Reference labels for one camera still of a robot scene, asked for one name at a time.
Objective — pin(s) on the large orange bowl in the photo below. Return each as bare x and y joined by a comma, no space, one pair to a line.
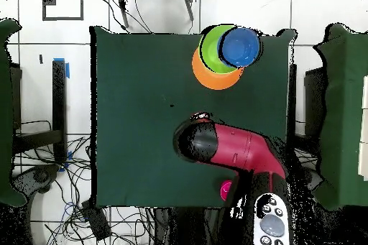
212,79

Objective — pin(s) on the green bowl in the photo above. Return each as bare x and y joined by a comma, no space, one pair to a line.
208,52

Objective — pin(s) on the blue bowl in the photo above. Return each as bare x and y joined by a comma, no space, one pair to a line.
241,47

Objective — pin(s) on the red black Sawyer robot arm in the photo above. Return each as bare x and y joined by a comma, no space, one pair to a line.
244,147

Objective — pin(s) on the dark green tablecloth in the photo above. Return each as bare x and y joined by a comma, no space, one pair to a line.
143,98

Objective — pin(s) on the pink cup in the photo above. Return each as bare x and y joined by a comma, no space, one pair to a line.
225,190

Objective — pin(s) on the dark grey chair base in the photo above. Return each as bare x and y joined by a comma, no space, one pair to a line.
312,180
37,177

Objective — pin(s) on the blue tape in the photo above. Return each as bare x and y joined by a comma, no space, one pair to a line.
67,71

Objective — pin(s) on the black stand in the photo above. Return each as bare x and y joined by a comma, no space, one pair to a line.
59,98

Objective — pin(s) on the green cloth covered table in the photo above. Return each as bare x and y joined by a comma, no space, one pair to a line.
7,112
345,84

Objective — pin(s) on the black power box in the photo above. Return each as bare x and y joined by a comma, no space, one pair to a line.
96,220

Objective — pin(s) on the white box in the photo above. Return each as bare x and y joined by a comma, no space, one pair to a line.
364,127

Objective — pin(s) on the small black object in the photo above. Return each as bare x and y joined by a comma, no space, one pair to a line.
41,59

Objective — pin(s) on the black post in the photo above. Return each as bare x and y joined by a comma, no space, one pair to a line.
292,98

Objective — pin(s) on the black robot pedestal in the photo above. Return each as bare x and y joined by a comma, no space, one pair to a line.
187,227

